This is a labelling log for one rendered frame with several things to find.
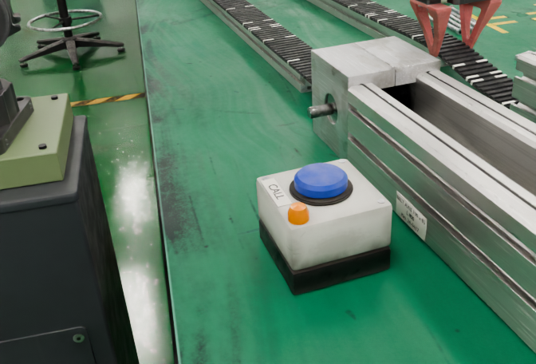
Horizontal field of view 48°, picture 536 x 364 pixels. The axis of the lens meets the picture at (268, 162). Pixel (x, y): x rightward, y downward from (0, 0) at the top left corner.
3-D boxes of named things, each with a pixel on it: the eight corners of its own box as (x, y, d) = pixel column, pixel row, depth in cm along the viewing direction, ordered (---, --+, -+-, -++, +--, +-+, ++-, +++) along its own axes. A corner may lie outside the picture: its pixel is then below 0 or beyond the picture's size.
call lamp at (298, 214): (285, 215, 43) (284, 201, 42) (304, 211, 43) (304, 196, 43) (292, 227, 41) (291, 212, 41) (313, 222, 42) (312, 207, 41)
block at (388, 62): (292, 135, 67) (289, 53, 63) (391, 114, 71) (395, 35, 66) (325, 171, 60) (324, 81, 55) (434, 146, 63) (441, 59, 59)
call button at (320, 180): (286, 189, 47) (285, 167, 46) (333, 178, 48) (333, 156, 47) (306, 215, 44) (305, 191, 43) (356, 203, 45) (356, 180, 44)
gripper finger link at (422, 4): (481, 57, 79) (489, -16, 74) (433, 66, 77) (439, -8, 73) (450, 43, 85) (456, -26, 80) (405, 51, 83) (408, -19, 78)
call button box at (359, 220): (258, 238, 51) (254, 172, 48) (363, 211, 53) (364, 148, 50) (293, 297, 44) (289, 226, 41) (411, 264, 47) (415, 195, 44)
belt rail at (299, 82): (164, -32, 159) (163, -44, 157) (179, -34, 160) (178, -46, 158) (301, 92, 78) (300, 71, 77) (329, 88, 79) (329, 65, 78)
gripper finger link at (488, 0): (497, 53, 80) (506, -19, 75) (450, 63, 78) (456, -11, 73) (466, 40, 85) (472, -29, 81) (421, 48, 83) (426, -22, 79)
